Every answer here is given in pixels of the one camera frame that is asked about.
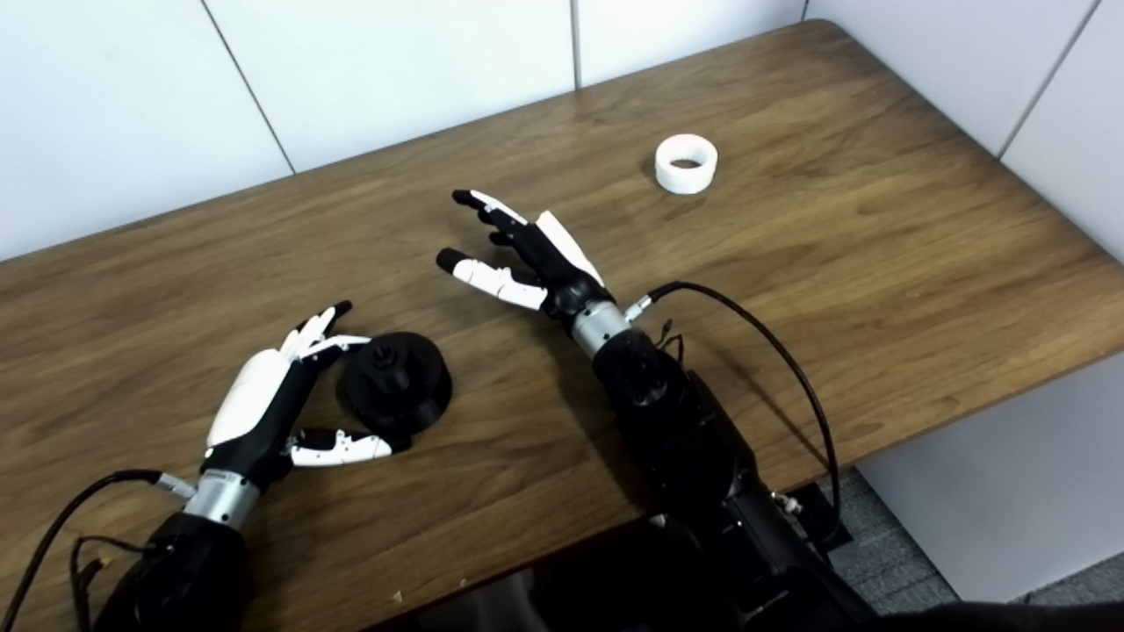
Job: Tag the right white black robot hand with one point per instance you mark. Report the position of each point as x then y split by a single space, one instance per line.
558 263

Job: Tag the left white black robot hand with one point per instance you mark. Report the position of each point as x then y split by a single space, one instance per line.
250 404

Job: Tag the round black plastic part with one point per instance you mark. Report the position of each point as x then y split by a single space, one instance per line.
413 395

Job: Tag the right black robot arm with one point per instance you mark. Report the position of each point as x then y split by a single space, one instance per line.
685 439

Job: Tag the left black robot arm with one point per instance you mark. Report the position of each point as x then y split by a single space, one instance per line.
189 570

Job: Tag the glossy black robot torso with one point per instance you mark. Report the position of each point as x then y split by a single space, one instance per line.
597 588

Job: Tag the black table foot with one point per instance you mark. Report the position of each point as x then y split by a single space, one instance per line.
812 522

